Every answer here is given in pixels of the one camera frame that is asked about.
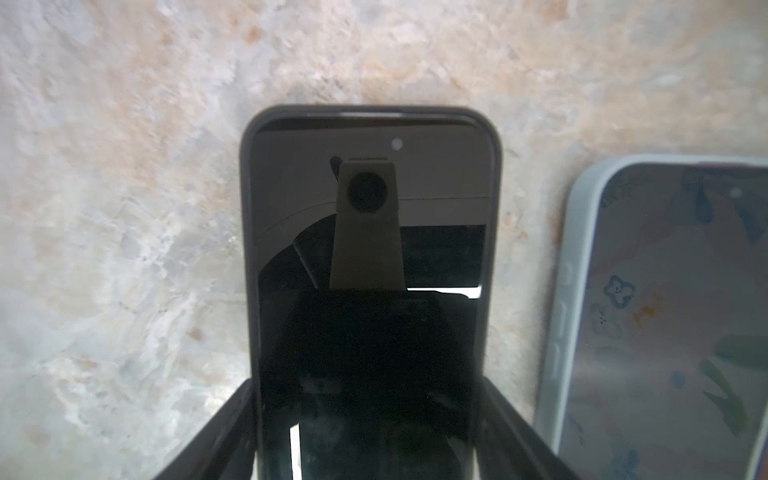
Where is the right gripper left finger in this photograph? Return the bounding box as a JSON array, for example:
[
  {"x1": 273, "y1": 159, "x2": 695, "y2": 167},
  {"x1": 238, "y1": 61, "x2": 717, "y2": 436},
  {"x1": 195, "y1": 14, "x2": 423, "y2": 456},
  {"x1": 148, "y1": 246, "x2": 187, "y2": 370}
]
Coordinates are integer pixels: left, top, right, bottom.
[{"x1": 155, "y1": 379, "x2": 257, "y2": 480}]

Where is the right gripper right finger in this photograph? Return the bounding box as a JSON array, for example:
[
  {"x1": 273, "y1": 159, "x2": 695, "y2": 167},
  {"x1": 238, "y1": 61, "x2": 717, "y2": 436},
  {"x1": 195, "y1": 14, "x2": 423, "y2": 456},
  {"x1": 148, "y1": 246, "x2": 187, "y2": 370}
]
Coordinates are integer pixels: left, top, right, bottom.
[{"x1": 476, "y1": 377, "x2": 579, "y2": 480}]

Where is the light blue phone case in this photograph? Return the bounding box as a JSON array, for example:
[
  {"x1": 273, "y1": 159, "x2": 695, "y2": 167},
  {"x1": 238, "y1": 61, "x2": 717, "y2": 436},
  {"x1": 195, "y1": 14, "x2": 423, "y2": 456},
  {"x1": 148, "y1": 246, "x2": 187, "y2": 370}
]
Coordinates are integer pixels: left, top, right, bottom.
[{"x1": 532, "y1": 153, "x2": 768, "y2": 480}]

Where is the black phone case with camera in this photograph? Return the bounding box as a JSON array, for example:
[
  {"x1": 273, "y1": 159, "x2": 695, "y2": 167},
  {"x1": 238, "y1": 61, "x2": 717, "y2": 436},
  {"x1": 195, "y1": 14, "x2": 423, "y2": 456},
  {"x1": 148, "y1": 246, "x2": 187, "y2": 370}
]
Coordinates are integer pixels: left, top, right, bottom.
[{"x1": 239, "y1": 104, "x2": 504, "y2": 480}]

